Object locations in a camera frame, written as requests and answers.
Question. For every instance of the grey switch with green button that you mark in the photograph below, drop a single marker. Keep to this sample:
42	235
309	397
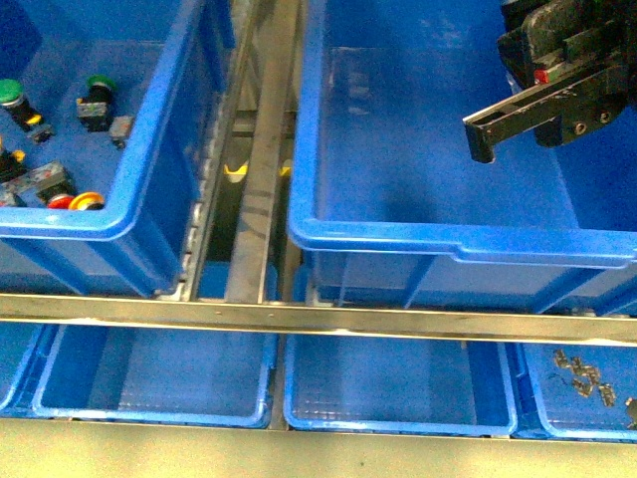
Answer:
96	114

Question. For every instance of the small grey metal parts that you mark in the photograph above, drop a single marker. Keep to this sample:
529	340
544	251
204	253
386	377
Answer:
586	378

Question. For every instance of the green mushroom push button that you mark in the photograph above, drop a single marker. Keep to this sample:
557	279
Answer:
29	120

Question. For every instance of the blue plastic bin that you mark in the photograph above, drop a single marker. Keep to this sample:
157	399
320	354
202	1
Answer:
169	60
388	204

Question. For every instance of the yellow mushroom push button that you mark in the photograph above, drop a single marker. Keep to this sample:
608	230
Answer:
11	164

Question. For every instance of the metal roller rack frame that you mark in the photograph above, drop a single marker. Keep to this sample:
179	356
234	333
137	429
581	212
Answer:
254	119

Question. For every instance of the lower blue bin far left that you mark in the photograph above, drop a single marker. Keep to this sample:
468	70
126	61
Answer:
24	351

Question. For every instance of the front metal shelf rail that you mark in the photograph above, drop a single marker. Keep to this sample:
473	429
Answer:
318	318

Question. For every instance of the blue left plastic bin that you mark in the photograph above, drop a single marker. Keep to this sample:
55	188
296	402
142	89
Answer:
169	60

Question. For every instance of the lower blue bin middle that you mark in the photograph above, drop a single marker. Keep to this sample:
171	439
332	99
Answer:
373	385

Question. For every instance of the lower blue bin right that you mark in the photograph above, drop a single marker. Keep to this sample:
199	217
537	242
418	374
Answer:
548	406

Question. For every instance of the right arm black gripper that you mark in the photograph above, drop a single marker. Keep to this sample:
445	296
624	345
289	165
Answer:
543	41

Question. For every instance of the blue middle plastic bin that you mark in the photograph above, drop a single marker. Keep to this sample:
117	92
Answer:
388	204

